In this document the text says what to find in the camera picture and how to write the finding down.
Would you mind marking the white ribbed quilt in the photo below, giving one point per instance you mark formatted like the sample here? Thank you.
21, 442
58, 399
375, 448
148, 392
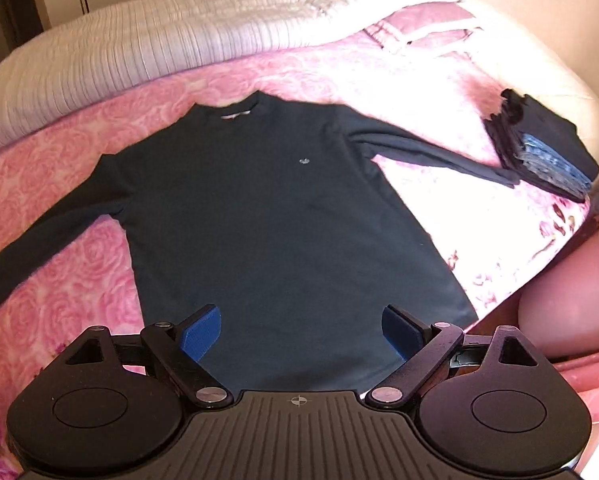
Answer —
129, 35

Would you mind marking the pink rounded object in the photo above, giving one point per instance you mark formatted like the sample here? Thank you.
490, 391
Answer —
569, 300

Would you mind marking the beige headboard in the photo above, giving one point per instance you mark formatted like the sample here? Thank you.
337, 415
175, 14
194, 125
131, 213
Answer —
554, 35

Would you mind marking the folded blue jeans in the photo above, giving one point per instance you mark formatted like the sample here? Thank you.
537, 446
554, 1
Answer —
549, 165

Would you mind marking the folded black garment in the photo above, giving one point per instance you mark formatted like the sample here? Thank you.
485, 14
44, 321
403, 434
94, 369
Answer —
554, 130

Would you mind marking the pink pillow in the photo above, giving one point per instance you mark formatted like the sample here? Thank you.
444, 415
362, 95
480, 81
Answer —
419, 22

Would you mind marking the dark green sweatshirt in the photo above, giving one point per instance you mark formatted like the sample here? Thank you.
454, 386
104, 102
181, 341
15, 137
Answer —
259, 220

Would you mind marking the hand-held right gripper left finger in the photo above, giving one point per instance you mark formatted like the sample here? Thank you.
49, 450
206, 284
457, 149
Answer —
202, 332

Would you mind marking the pink floral blanket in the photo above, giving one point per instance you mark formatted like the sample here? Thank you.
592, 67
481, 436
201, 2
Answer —
54, 160

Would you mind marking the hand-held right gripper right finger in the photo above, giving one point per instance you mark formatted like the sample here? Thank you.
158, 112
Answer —
399, 332

